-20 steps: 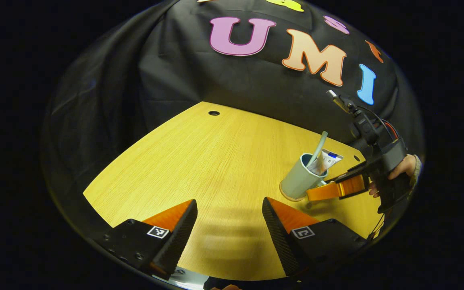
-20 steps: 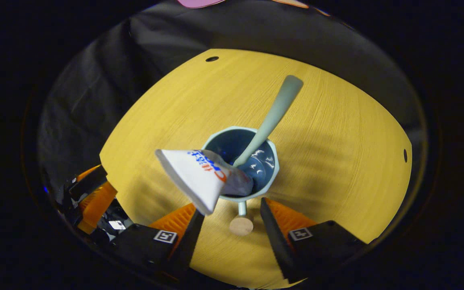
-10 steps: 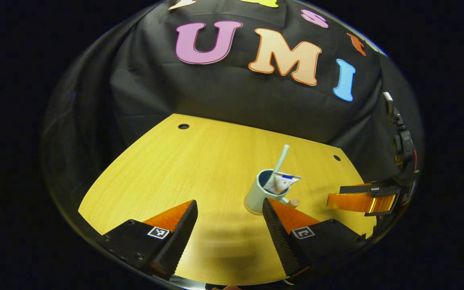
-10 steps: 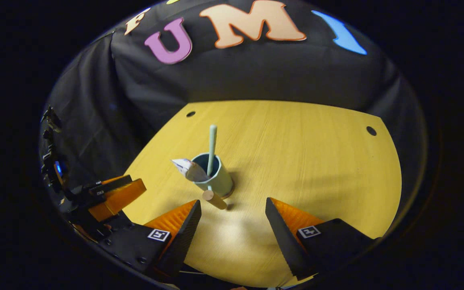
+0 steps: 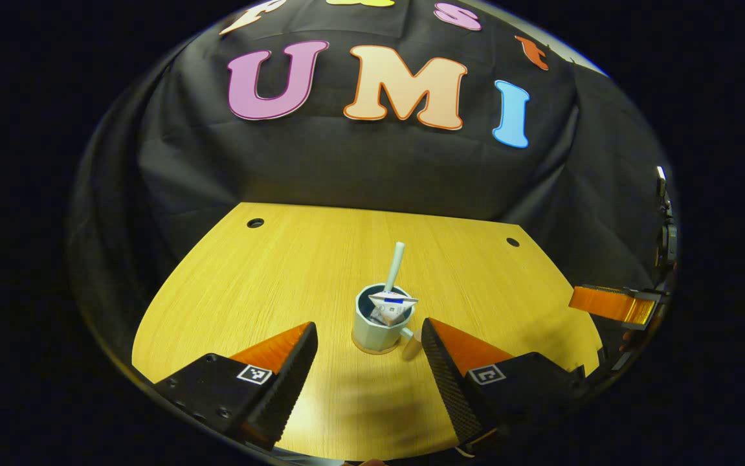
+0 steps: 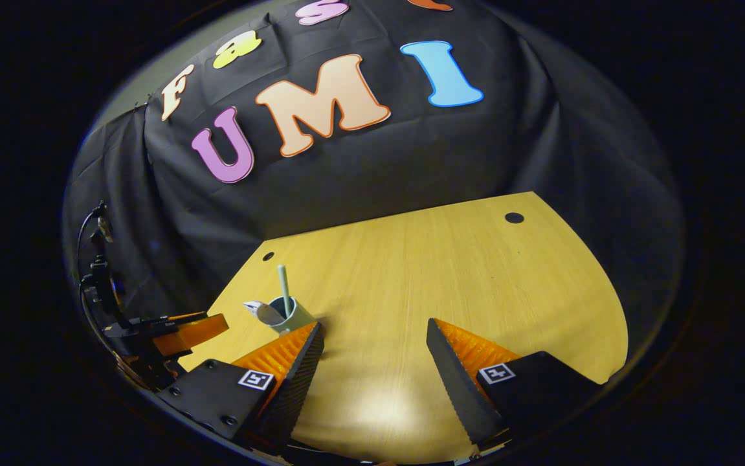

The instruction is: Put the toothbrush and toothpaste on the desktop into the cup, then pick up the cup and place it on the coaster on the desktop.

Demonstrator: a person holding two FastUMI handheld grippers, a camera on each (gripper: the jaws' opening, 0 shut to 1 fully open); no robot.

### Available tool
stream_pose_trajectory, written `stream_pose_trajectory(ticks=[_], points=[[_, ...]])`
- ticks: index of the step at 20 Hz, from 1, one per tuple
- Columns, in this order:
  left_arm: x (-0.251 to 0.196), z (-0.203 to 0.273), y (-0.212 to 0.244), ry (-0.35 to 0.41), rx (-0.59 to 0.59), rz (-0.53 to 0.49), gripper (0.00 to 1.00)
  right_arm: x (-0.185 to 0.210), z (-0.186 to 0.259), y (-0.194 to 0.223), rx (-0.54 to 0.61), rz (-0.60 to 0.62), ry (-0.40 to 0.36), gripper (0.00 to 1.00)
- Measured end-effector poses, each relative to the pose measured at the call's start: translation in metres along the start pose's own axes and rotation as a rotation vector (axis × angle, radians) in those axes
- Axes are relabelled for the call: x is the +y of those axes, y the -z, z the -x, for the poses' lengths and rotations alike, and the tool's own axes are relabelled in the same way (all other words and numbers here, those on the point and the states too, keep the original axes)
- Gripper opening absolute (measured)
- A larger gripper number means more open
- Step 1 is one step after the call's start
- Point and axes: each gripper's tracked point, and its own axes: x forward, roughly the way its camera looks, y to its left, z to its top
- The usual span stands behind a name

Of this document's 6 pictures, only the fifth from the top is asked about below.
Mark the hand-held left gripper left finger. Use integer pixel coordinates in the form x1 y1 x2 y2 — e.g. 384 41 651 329
152 322 318 452

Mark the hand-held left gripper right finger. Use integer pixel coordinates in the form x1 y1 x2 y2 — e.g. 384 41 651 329
421 317 590 454

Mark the round cork coaster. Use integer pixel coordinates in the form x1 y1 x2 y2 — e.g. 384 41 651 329
351 331 400 356

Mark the pale green cup wooden handle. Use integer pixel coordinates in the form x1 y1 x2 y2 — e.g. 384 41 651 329
351 283 423 361

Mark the white toothpaste tube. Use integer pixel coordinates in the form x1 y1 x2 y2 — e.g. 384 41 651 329
368 291 419 327

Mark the pale green toothbrush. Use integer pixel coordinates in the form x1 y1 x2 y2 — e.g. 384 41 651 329
383 242 406 293

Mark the wooden desktop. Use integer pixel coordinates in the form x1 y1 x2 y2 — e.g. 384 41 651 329
131 202 604 461

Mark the black backdrop cloth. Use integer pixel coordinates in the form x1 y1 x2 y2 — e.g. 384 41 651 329
68 0 674 337

